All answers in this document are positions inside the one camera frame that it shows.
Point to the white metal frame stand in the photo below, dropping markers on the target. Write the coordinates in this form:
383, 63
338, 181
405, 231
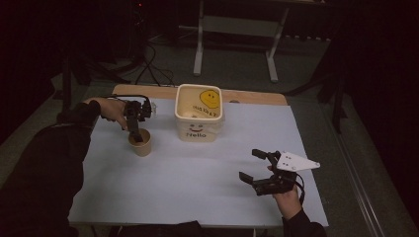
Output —
197, 49

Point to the cream smiley face bin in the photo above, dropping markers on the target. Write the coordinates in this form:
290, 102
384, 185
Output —
197, 131

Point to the brown paper cup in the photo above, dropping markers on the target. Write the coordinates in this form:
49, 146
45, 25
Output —
141, 149

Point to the person's right hand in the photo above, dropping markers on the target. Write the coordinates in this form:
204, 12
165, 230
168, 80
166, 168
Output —
289, 202

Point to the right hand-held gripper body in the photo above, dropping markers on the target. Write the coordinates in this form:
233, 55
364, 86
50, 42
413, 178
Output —
280, 184

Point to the dark metal stand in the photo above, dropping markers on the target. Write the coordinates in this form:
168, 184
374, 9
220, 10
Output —
336, 105

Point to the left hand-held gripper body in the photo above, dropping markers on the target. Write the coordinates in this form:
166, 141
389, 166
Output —
137, 110

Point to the white table mat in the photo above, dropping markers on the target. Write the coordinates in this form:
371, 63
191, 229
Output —
197, 184

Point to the grey floor rail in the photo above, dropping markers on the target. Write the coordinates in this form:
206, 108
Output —
359, 187

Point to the person's left hand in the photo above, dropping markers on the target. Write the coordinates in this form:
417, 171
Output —
112, 109

